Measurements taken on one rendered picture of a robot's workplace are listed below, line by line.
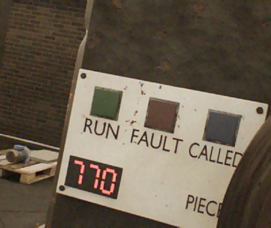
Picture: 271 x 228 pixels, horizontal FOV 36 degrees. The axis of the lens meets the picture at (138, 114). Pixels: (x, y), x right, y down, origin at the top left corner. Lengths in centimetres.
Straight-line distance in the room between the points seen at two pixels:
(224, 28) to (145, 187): 24
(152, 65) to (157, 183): 16
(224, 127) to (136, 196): 15
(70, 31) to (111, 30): 674
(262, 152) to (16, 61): 743
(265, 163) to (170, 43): 24
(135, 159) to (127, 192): 5
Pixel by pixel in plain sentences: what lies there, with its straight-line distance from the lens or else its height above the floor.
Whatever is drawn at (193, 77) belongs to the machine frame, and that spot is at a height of 126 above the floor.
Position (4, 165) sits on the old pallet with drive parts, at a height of 13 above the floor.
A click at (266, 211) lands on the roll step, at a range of 41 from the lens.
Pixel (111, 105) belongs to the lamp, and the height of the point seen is 120.
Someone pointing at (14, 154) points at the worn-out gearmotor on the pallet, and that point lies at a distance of 495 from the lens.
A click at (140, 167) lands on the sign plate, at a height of 113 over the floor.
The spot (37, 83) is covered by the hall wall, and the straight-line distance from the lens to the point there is 752.
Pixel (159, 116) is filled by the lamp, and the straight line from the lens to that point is 56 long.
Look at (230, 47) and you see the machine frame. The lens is 57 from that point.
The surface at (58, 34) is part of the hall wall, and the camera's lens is 744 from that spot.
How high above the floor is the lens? 122
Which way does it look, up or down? 3 degrees down
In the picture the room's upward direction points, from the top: 11 degrees clockwise
